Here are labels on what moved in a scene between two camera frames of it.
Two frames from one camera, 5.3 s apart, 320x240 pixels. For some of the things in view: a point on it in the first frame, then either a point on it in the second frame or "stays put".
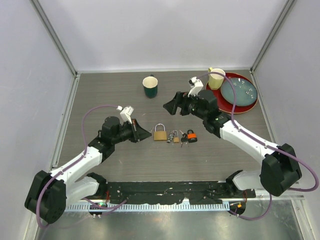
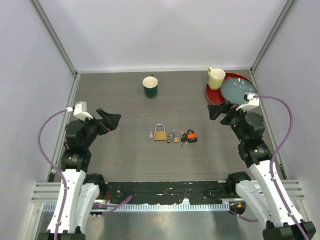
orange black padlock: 192,136 stays put
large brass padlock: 160,135 stays put
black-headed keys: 184,139 stays put
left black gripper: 138,133 -> 113,119
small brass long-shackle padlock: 175,139 stays put
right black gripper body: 190,104 -> 234,117
